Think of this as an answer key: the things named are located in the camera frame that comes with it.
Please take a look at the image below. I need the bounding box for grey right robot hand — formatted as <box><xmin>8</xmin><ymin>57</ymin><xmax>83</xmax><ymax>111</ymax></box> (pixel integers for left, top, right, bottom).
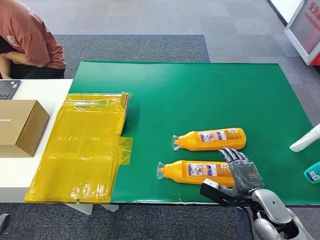
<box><xmin>218</xmin><ymin>147</ymin><xmax>265</xmax><ymax>200</ymax></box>

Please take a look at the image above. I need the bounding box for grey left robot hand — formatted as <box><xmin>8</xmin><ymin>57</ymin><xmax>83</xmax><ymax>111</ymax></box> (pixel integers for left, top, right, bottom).
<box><xmin>0</xmin><ymin>213</ymin><xmax>11</xmax><ymax>235</ymax></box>

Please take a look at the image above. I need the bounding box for orange bottle with clear cap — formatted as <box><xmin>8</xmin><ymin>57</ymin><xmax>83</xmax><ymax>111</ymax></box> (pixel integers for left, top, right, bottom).
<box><xmin>156</xmin><ymin>159</ymin><xmax>235</xmax><ymax>188</ymax></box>
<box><xmin>171</xmin><ymin>127</ymin><xmax>248</xmax><ymax>153</ymax></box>

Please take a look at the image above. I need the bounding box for white plastic bottle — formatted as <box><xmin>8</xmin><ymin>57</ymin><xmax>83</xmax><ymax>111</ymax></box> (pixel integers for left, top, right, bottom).
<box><xmin>289</xmin><ymin>123</ymin><xmax>320</xmax><ymax>153</ymax></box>

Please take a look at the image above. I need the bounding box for teal plastic bottle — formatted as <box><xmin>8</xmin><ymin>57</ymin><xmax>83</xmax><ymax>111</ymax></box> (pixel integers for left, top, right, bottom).
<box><xmin>303</xmin><ymin>161</ymin><xmax>320</xmax><ymax>185</ymax></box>

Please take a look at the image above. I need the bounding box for green table mat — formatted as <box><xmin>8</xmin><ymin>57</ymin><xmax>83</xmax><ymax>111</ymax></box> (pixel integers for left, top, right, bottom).
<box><xmin>69</xmin><ymin>60</ymin><xmax>320</xmax><ymax>206</ymax></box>

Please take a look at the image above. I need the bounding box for brown cardboard box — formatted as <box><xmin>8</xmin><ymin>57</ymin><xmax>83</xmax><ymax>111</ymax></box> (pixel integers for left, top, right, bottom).
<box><xmin>0</xmin><ymin>99</ymin><xmax>51</xmax><ymax>158</ymax></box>

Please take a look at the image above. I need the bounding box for flat box in yellow wrap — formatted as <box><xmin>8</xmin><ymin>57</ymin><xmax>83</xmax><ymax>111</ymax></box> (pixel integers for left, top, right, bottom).
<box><xmin>24</xmin><ymin>91</ymin><xmax>134</xmax><ymax>204</ymax></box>

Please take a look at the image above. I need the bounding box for white and red display stand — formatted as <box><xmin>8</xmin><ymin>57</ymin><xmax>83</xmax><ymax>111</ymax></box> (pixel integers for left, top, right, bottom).
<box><xmin>284</xmin><ymin>0</ymin><xmax>320</xmax><ymax>66</ymax></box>

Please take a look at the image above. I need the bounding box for person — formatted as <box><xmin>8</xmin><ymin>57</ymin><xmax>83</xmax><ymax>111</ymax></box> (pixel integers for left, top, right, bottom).
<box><xmin>0</xmin><ymin>0</ymin><xmax>67</xmax><ymax>80</ymax></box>

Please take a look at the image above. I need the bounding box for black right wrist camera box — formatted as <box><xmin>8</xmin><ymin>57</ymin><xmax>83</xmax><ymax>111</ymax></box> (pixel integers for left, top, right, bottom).
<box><xmin>199</xmin><ymin>178</ymin><xmax>242</xmax><ymax>207</ymax></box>

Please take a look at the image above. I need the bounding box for white table bracket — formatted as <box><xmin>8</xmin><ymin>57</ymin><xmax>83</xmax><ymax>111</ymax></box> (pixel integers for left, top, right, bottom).
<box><xmin>100</xmin><ymin>203</ymin><xmax>120</xmax><ymax>213</ymax></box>
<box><xmin>65</xmin><ymin>203</ymin><xmax>94</xmax><ymax>216</ymax></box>

